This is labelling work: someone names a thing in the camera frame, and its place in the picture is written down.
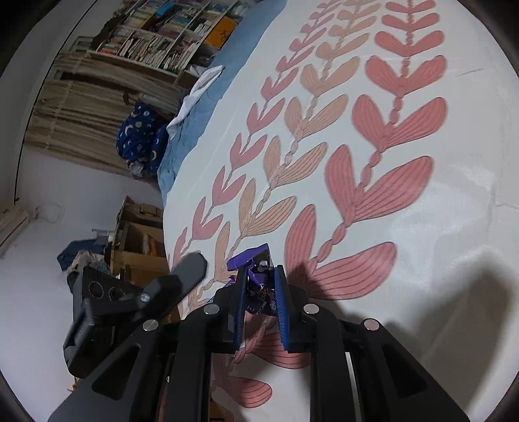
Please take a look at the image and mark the purple snack wrapper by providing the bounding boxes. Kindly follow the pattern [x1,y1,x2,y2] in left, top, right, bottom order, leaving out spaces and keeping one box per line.
[209,242,280,318]

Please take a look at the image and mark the blue clothes pile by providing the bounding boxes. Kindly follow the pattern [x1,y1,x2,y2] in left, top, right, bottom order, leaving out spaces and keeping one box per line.
[57,239,111,285]

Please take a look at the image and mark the blue bed sheet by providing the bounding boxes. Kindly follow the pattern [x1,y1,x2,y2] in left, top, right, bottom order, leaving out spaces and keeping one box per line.
[157,0,288,208]

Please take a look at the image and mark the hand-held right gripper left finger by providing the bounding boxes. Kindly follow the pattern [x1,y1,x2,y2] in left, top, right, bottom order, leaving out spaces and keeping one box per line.
[48,266,249,422]

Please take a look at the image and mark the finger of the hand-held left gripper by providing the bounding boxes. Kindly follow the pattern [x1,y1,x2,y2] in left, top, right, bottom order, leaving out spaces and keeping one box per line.
[140,252,208,321]

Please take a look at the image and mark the white ribbed wall unit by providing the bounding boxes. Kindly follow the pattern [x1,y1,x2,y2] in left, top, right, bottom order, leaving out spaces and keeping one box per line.
[0,205,31,257]

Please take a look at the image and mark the blue star-print cloth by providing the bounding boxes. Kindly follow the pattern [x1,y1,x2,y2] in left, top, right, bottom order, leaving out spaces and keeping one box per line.
[115,101,169,178]

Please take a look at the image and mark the white bookshelf with books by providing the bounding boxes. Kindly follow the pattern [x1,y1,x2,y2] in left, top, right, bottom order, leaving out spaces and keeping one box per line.
[87,0,245,76]

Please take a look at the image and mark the white leaf-print blanket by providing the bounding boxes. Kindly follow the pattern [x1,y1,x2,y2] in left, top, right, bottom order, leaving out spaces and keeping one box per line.
[162,0,512,422]

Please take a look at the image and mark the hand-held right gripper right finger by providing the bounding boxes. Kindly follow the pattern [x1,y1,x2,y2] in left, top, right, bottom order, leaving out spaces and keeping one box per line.
[274,265,473,422]

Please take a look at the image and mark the beige curtains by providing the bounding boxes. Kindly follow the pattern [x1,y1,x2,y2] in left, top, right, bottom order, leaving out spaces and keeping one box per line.
[24,51,180,180]

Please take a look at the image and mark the wooden box shelf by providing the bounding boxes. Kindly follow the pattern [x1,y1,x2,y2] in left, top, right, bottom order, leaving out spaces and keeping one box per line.
[103,196,168,285]

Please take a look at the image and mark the white cloth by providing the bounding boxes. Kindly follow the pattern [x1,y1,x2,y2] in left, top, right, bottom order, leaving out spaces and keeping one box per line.
[166,65,226,139]

